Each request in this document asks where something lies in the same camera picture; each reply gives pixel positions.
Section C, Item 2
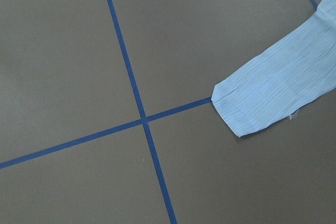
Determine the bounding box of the light blue button-up shirt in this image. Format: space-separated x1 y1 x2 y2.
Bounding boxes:
211 0 335 137

